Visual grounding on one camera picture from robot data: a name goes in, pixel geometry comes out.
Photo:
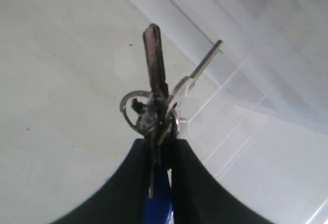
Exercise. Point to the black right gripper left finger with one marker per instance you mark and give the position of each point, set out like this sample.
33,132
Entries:
122,198

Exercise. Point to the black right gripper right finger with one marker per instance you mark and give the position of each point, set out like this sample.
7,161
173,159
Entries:
197,196

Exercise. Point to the key bunch with blue fob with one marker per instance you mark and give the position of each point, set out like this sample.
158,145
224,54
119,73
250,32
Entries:
153,114

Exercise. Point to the clear wide drawer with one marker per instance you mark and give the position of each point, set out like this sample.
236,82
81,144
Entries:
263,132

